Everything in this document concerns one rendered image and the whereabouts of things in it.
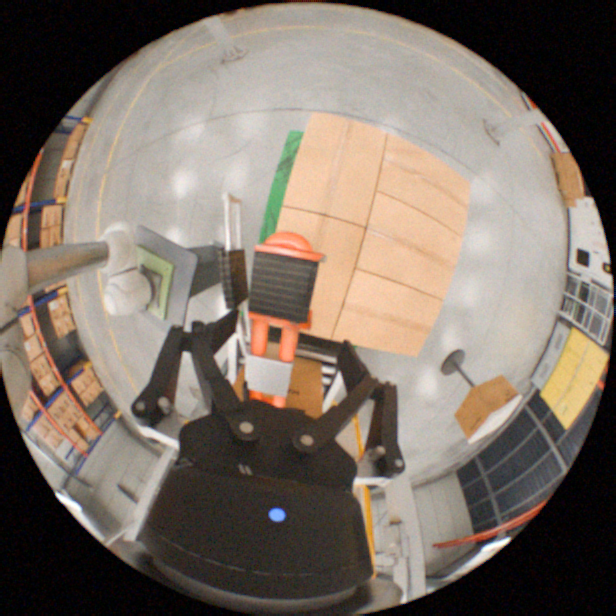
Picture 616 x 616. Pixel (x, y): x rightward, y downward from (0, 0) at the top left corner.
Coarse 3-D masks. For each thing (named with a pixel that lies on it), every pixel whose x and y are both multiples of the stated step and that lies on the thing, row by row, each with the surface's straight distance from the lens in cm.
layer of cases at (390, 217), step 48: (336, 144) 99; (384, 144) 107; (288, 192) 88; (336, 192) 88; (384, 192) 94; (432, 192) 109; (336, 240) 84; (384, 240) 90; (432, 240) 104; (336, 288) 87; (384, 288) 93; (432, 288) 108; (336, 336) 97; (384, 336) 104
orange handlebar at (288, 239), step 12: (276, 240) 20; (288, 240) 19; (300, 240) 19; (252, 324) 23; (264, 324) 22; (252, 336) 24; (264, 336) 23; (288, 336) 22; (252, 348) 25; (264, 348) 24; (288, 348) 23; (288, 360) 24; (252, 396) 31; (276, 396) 30
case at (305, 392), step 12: (300, 360) 100; (312, 360) 103; (240, 372) 86; (300, 372) 93; (312, 372) 95; (240, 384) 81; (300, 384) 86; (312, 384) 88; (240, 396) 77; (264, 396) 78; (288, 396) 80; (300, 396) 81; (312, 396) 83; (300, 408) 77; (312, 408) 79
